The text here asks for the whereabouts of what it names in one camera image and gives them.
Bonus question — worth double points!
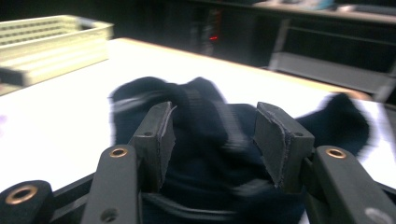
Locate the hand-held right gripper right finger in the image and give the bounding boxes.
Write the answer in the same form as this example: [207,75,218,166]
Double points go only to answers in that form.
[253,102,316,192]

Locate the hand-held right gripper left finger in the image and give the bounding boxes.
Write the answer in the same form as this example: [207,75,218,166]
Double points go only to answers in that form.
[129,101,177,192]

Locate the black knit vest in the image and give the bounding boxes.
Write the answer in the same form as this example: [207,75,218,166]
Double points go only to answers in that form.
[108,76,375,224]

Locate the pale yellow perforated basket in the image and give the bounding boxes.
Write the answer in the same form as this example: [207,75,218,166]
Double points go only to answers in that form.
[0,14,115,88]

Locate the white table cover board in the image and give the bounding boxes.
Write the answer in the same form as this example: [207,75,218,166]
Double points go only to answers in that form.
[0,36,396,191]

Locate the white-framed desk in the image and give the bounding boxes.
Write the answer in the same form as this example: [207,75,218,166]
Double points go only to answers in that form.
[190,0,396,104]

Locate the dark device with red light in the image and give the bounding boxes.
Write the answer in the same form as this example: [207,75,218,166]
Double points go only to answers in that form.
[192,7,226,58]

